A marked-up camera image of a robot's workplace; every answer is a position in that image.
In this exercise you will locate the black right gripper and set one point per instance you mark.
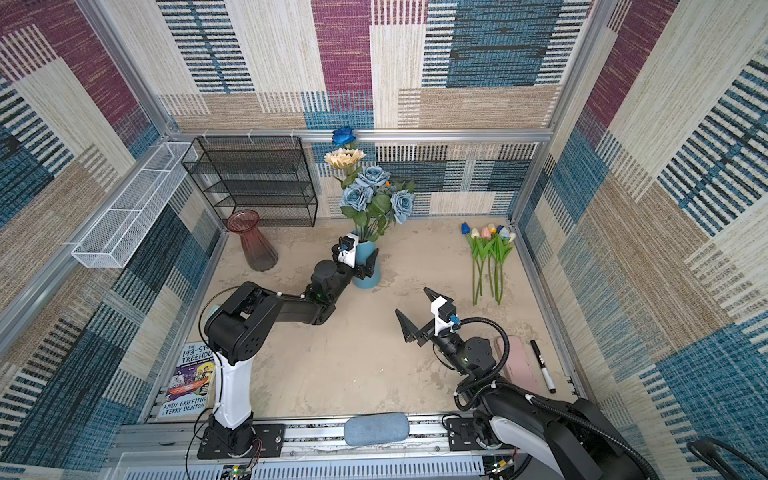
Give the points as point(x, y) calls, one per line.
point(410, 331)

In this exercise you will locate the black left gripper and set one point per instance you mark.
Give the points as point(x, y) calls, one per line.
point(366, 269)

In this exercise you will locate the light blue cylindrical vase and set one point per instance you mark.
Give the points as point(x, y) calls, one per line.
point(363, 250)

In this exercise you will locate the pale blue rose bouquet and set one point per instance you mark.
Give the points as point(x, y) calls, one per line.
point(374, 201)

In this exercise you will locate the cream sunflower with stem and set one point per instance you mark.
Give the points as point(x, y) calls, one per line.
point(346, 160)

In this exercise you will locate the dark blue rose stem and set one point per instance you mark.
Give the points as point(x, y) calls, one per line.
point(344, 136)

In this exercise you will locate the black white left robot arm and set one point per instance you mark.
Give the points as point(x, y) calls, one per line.
point(238, 329)

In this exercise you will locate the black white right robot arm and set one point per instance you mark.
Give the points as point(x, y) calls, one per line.
point(574, 439)

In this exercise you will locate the red ribbed glass vase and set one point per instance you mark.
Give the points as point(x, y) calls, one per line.
point(259, 253)

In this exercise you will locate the colourful tulip bunch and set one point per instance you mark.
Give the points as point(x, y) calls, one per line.
point(490, 247)

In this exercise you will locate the pink pencil case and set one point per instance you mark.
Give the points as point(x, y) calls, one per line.
point(517, 368)

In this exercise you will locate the blue grey cushion pad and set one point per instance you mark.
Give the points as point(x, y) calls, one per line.
point(376, 429)

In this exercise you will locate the black white marker pen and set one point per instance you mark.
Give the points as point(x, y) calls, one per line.
point(549, 382)

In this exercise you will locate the treehouse paperback book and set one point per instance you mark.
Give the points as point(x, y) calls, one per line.
point(187, 390)

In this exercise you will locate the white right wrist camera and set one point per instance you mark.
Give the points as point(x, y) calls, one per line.
point(446, 319)

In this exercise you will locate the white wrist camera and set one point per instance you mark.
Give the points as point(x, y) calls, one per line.
point(446, 319)
point(345, 251)

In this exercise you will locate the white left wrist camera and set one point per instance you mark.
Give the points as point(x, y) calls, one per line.
point(345, 251)

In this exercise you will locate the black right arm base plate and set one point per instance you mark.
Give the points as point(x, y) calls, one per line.
point(461, 433)

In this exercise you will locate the black wire shelf rack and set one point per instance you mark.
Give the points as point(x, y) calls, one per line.
point(267, 174)

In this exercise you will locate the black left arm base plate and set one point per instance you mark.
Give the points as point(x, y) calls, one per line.
point(264, 439)

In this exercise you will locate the white wire mesh basket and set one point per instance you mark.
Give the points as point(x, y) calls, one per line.
point(116, 235)

